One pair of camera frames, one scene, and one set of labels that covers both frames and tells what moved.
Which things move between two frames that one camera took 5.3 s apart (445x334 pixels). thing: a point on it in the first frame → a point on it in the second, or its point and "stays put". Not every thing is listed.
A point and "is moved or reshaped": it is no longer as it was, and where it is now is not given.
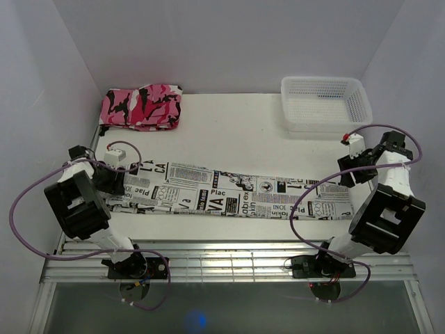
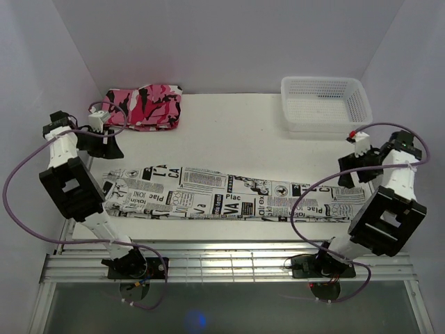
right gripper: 345,163 stays put
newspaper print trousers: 155,186 is moved or reshaped
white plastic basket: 325,104 stays put
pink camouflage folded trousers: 152,107 stays put
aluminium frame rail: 220,261 stays put
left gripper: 114,186 → 110,150
